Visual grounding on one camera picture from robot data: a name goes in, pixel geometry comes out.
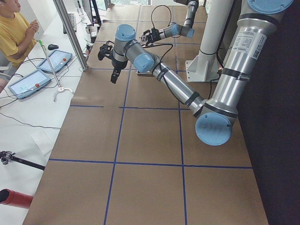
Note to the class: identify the metal rod with stand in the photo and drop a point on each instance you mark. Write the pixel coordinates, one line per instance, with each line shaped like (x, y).
(60, 88)

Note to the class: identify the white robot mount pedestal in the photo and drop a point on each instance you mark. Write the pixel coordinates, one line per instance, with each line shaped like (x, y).
(204, 67)

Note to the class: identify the red cylinder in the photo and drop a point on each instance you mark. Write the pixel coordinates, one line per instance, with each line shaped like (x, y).
(16, 199)

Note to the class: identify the aluminium frame post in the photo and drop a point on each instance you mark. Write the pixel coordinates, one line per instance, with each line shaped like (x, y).
(71, 33)

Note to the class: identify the person in yellow shirt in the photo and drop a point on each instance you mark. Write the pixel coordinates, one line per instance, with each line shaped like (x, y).
(16, 33)

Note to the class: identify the silver digital kitchen scale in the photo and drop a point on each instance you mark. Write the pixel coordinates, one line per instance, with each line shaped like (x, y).
(148, 73)

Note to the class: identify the blue teach pendant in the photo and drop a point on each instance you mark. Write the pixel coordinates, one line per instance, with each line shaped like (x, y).
(29, 84)
(58, 60)

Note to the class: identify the upper blue teach pendant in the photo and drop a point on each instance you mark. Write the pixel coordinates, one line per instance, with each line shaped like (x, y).
(58, 60)

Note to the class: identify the lower blue teach pendant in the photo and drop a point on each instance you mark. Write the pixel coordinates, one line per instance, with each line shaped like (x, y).
(29, 84)

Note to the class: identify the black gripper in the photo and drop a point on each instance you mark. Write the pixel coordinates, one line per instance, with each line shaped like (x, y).
(117, 64)
(153, 35)

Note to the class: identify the black computer mouse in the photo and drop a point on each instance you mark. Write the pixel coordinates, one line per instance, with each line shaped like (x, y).
(52, 47)

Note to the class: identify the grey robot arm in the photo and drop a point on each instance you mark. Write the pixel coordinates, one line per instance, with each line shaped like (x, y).
(212, 97)
(173, 28)

